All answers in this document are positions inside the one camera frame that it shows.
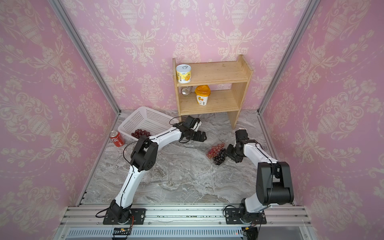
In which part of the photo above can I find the black grape bunch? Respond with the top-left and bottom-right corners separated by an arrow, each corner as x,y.
213,149 -> 227,166

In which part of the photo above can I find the clear plastic container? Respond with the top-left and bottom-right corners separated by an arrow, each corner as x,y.
205,141 -> 229,166

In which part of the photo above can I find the light red grape bunch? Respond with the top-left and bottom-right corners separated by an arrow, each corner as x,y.
206,143 -> 225,159

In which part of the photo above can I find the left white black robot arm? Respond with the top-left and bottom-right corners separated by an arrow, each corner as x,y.
105,125 -> 207,225

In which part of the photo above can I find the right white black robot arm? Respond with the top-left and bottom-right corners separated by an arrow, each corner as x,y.
226,129 -> 294,224

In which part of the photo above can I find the small glass jar on shelf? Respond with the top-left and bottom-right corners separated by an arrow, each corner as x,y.
181,86 -> 192,96

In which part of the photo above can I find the white plastic basket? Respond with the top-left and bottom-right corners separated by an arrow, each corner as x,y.
118,107 -> 181,144

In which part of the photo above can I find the orange lid white cup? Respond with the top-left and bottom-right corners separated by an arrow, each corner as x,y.
195,85 -> 211,106

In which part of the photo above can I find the wooden two-tier shelf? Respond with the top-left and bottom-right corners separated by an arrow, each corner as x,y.
173,55 -> 253,129

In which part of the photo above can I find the dark red grape bunch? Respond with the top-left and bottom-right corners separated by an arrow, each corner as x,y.
131,129 -> 151,139

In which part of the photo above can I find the yellow white can on shelf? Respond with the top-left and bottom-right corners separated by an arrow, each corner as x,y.
176,64 -> 192,84

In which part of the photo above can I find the red soda can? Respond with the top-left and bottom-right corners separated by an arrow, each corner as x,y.
109,131 -> 125,147

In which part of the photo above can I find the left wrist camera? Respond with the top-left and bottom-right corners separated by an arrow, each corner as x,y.
182,116 -> 201,131

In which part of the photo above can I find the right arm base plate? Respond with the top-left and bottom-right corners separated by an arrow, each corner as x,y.
223,207 -> 267,225

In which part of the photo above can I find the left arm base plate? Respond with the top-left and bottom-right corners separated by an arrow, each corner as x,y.
103,208 -> 146,225

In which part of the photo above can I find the aluminium rail frame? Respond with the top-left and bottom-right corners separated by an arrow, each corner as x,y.
54,203 -> 316,240

